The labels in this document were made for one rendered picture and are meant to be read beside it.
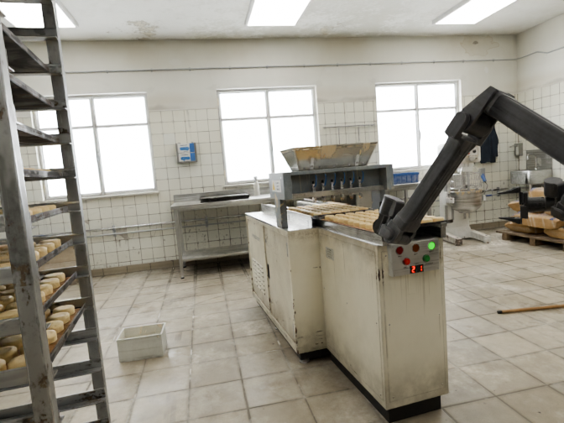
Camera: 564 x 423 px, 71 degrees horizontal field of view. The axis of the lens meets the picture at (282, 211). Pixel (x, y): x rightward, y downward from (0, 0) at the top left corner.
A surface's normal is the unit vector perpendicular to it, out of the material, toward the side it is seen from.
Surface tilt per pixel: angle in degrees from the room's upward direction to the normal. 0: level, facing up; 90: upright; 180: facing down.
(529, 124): 74
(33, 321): 90
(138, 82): 90
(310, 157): 115
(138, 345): 90
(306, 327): 90
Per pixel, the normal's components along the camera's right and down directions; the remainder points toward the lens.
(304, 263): 0.28, 0.07
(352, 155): 0.29, 0.49
